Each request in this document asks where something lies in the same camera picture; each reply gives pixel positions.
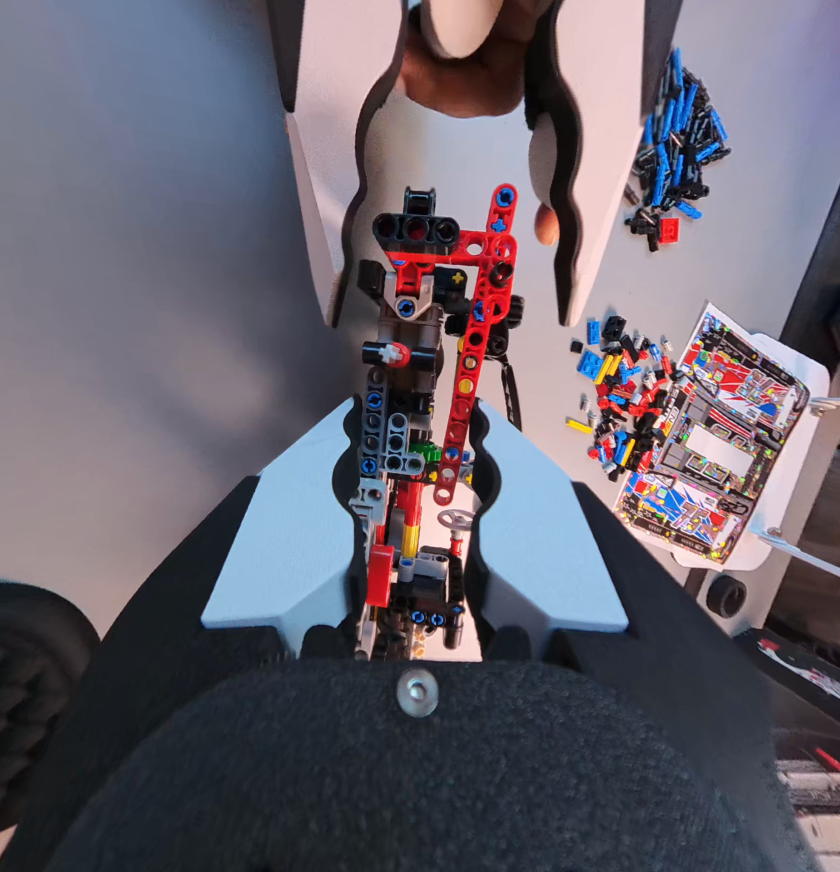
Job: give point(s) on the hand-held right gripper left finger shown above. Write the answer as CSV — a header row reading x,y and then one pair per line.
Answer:
x,y
283,545

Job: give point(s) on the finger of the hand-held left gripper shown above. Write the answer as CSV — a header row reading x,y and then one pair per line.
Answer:
x,y
331,102
597,136

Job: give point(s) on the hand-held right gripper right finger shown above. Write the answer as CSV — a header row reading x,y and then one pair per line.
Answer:
x,y
549,552

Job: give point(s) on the red and black lego assembly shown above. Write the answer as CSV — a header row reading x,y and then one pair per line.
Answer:
x,y
471,354

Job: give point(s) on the red square lego plate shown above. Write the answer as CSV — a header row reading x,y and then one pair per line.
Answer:
x,y
669,229

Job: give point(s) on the pile of mixed lego pieces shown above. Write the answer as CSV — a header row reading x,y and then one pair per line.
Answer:
x,y
627,402

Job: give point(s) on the person's left hand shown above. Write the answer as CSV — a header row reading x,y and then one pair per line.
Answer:
x,y
460,88

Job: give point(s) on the pile of blue black pins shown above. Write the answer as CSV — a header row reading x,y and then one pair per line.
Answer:
x,y
679,143

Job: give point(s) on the small black wheel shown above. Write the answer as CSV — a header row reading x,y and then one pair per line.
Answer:
x,y
726,596

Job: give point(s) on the colourful sticker sheet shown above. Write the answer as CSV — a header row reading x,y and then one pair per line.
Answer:
x,y
713,436

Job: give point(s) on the large black tire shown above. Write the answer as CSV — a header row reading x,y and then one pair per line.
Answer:
x,y
24,702

